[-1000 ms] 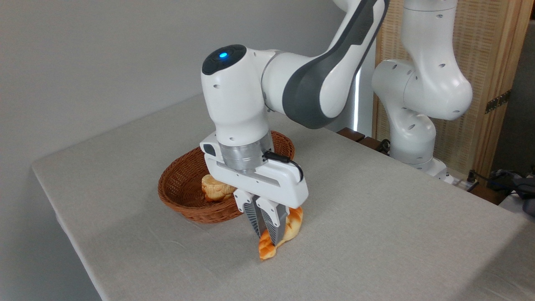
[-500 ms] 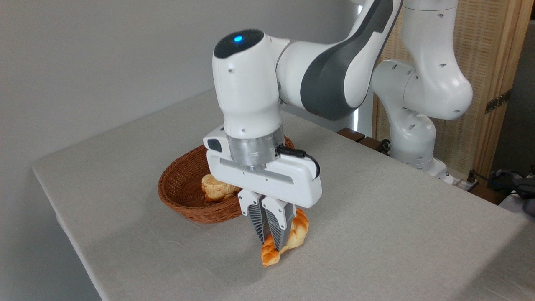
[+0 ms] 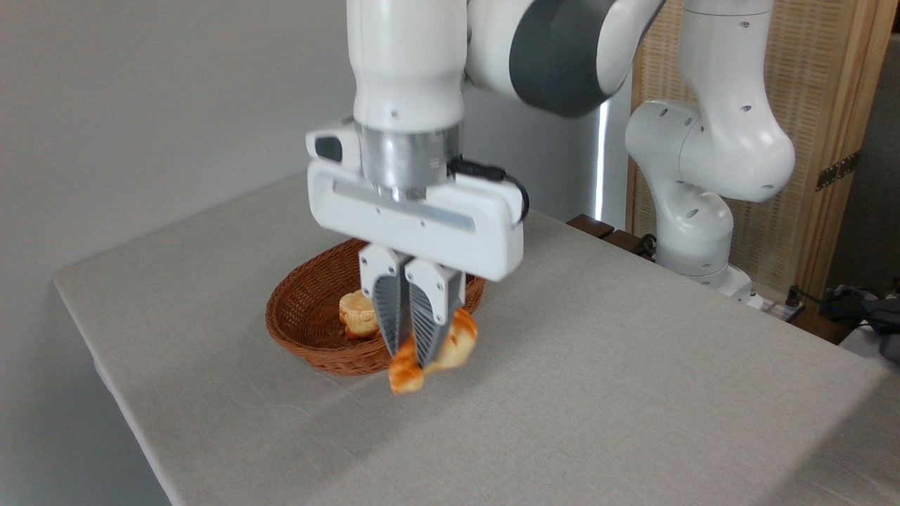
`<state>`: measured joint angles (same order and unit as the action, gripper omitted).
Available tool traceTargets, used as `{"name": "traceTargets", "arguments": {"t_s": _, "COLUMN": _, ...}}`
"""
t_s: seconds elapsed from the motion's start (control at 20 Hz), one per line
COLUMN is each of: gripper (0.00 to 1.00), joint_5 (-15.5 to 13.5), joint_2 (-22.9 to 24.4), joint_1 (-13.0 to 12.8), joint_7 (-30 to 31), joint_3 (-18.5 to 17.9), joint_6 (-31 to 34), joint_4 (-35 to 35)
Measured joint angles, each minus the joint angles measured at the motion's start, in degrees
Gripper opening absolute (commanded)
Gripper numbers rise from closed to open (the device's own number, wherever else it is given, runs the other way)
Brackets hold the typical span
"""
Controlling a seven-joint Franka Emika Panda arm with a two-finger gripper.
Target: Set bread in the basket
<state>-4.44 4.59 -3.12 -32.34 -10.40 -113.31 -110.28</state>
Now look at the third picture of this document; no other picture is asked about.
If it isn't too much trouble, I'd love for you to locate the braided golden bread loaf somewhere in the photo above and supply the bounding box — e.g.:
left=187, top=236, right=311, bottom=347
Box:
left=388, top=308, right=479, bottom=396

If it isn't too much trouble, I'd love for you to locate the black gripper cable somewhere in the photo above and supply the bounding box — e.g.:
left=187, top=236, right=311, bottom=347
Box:
left=447, top=157, right=531, bottom=224

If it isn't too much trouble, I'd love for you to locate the dark metal screen hinge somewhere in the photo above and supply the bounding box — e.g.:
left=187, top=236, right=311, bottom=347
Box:
left=816, top=150, right=861, bottom=192

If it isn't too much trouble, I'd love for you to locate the wooden rattan folding screen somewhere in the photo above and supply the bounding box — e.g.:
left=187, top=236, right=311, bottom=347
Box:
left=626, top=0, right=899, bottom=299

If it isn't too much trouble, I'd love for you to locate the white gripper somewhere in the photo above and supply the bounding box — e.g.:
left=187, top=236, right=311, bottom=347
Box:
left=305, top=119, right=525, bottom=370

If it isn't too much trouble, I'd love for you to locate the brown wicker oval basket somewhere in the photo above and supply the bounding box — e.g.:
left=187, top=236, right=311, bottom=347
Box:
left=265, top=238, right=487, bottom=377

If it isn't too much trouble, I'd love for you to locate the black plug with cable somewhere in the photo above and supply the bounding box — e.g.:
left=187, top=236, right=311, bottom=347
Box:
left=785, top=285, right=869, bottom=313

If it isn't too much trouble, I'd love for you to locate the grey linen tablecloth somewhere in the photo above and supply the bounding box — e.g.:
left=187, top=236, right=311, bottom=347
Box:
left=53, top=171, right=900, bottom=506

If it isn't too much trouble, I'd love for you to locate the white power strip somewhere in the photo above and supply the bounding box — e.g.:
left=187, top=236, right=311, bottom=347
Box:
left=754, top=294, right=806, bottom=324

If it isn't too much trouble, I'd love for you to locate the round pale bread roll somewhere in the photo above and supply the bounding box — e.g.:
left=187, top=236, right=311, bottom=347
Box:
left=338, top=290, right=380, bottom=341

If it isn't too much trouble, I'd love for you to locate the black device with cables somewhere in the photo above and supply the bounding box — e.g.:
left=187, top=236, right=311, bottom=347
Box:
left=819, top=280, right=900, bottom=364

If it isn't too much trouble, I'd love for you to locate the dark brown wooden block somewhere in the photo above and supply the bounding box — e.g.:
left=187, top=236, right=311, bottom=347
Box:
left=605, top=229, right=655, bottom=258
left=787, top=308, right=855, bottom=346
left=567, top=214, right=616, bottom=240

